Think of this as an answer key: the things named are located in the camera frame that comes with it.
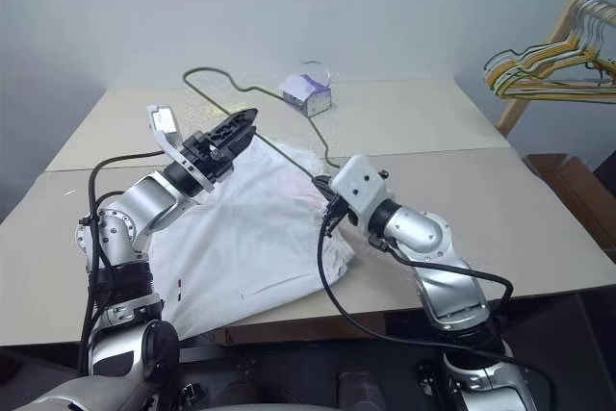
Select yellow wire hanger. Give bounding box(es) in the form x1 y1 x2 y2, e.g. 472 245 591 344
486 0 616 99

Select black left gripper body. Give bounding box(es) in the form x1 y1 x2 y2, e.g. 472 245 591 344
180 127 238 182

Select clear plastic container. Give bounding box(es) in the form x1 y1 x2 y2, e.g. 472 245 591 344
298 59 335 89

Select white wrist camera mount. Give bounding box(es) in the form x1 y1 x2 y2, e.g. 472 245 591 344
329 154 397 230
145 102 218 193

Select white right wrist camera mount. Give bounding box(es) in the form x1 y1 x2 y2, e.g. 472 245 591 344
329 154 397 230

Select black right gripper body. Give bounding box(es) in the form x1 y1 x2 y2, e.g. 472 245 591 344
321 193 351 240

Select dark green wire hanger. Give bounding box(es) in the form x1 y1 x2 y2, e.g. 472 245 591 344
483 39 616 94

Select wooden hanger rack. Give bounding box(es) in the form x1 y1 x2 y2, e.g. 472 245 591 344
495 0 616 137

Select purple white tissue box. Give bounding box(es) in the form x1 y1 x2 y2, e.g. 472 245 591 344
279 72 334 117

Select white shorts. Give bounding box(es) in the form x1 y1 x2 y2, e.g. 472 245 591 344
146 138 358 341

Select bunch of coloured hangers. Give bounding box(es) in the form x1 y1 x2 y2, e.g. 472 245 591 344
490 0 616 104

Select brown cardboard box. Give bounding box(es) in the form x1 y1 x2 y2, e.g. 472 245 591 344
523 153 616 254

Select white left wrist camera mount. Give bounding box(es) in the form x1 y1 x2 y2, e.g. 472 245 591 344
145 102 218 193

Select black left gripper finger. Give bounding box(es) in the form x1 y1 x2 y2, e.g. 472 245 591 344
207 108 260 141
224 124 257 156

